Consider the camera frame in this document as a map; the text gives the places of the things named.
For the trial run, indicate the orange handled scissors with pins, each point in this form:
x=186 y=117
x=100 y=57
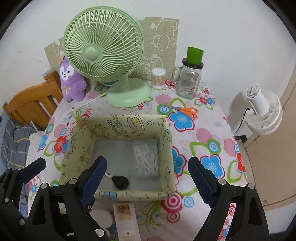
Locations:
x=190 y=112

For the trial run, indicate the green desk fan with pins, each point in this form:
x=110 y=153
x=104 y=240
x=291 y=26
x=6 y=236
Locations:
x=106 y=44

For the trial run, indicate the purple plush toy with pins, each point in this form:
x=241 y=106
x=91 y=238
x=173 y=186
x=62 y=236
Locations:
x=73 y=84

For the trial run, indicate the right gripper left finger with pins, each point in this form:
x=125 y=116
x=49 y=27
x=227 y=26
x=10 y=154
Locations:
x=69 y=203

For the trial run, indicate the floral tablecloth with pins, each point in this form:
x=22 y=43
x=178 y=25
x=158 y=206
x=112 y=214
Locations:
x=209 y=138

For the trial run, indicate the beige cartoon cloth on wall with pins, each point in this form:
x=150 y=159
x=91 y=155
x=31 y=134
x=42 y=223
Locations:
x=160 y=39

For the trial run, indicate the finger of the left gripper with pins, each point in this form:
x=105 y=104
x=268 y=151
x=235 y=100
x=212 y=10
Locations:
x=69 y=203
x=12 y=181

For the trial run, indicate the clear box of floss picks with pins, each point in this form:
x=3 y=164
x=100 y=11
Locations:
x=145 y=158

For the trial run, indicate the glass mug jar green lid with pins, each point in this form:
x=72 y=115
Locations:
x=188 y=76

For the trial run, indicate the grey plaid blanket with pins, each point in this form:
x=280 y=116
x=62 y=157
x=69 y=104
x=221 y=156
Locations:
x=15 y=144

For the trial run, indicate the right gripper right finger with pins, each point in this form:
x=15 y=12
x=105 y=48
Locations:
x=249 y=220

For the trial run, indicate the black car key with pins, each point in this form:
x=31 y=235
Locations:
x=120 y=182

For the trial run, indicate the yellow cartoon fabric storage box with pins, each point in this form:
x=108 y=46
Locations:
x=111 y=137

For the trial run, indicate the white remote control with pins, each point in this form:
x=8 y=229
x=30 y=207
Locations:
x=126 y=222

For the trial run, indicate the white standing fan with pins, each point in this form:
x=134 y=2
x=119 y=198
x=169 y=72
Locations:
x=267 y=111

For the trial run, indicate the cotton swab container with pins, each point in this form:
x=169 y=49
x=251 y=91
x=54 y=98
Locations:
x=158 y=78

